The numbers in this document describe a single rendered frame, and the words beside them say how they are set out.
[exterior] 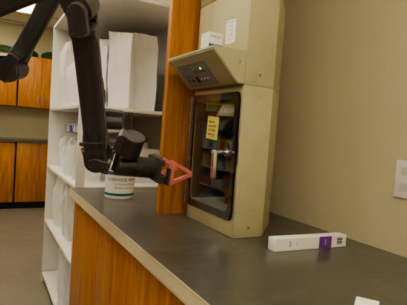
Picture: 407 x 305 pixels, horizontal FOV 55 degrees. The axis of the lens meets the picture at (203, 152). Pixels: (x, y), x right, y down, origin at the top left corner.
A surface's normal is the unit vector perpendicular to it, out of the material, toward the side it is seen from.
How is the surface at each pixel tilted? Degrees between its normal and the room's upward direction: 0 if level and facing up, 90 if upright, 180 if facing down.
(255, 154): 90
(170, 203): 90
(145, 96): 93
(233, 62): 90
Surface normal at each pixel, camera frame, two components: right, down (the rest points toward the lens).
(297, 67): -0.87, -0.04
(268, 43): 0.48, 0.08
